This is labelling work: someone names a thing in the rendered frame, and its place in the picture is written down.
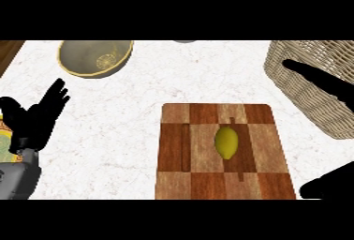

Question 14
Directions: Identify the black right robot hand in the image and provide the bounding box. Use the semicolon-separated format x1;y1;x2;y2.
280;58;354;201

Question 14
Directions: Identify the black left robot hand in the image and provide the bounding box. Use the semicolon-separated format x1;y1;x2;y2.
0;78;72;155

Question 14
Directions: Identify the grey bowl with yellow rim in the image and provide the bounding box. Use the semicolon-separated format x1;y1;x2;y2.
54;39;135;80

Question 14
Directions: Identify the brown wooden cabinet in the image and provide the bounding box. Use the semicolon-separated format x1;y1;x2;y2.
0;39;27;78

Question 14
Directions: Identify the yellow lemon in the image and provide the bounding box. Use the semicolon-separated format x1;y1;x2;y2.
212;125;240;161

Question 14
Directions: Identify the brown checkered wooden cutting board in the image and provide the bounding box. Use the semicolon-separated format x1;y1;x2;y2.
153;102;299;201

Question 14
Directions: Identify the beige wicker basket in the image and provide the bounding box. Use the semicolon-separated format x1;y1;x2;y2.
262;39;354;141

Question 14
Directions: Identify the yellow green patterned object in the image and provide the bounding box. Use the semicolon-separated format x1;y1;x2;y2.
0;113;24;164

